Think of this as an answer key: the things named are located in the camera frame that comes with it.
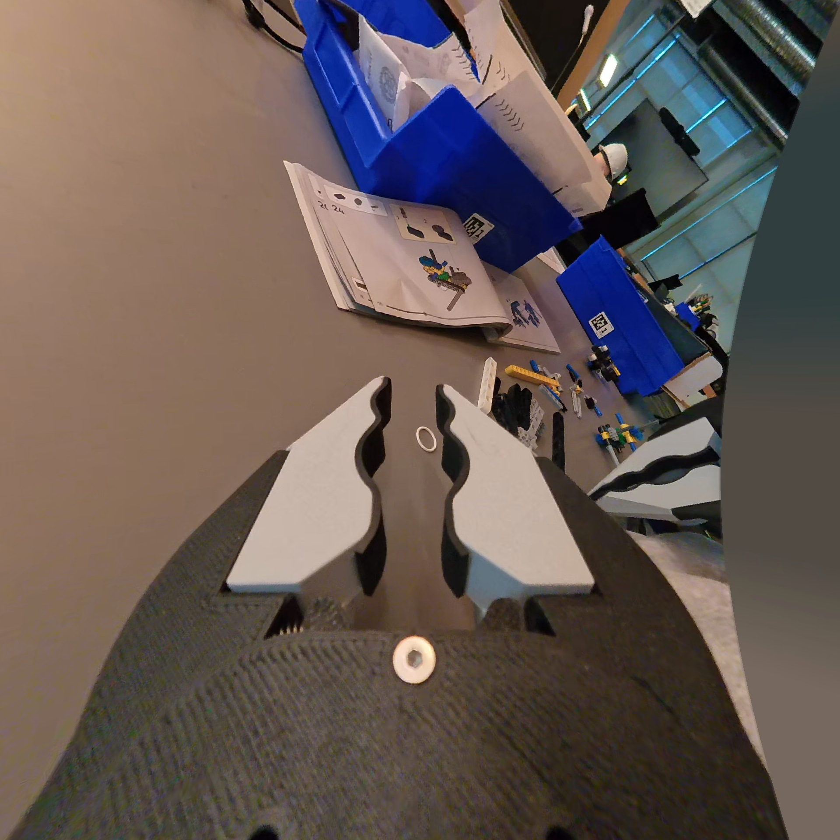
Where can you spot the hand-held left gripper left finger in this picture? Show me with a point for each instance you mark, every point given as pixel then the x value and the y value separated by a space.
pixel 308 512

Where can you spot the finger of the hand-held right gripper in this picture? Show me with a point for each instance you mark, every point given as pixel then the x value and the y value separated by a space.
pixel 689 489
pixel 669 446

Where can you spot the blue plastic bin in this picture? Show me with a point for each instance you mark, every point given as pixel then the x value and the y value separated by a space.
pixel 446 164
pixel 610 289

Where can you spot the large grey display screen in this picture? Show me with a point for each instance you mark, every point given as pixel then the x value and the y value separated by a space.
pixel 656 177

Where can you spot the long black lego beam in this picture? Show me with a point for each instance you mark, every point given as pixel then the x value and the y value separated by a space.
pixel 558 441

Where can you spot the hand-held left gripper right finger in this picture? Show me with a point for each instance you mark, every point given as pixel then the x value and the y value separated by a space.
pixel 518 518

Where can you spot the long yellow lego beam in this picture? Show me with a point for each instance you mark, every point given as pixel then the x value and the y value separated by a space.
pixel 533 375

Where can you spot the black and blue lego assembly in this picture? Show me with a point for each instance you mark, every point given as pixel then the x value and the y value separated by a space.
pixel 604 364

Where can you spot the white lego beam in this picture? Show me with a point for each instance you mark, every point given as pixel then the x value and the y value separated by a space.
pixel 487 386

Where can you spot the thick light grey lego beam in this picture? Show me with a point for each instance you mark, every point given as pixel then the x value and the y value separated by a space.
pixel 533 425

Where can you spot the thin light grey lego liftarm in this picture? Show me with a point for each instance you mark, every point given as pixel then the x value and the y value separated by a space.
pixel 552 394

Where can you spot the open lego instruction booklet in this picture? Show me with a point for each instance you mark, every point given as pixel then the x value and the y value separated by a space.
pixel 394 262

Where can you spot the white rubber band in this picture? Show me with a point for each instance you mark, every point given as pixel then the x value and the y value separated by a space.
pixel 417 438

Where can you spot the white paper bags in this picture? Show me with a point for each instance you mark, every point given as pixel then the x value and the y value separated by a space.
pixel 525 118

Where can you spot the lego gear assembly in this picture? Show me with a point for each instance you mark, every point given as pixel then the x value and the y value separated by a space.
pixel 620 433

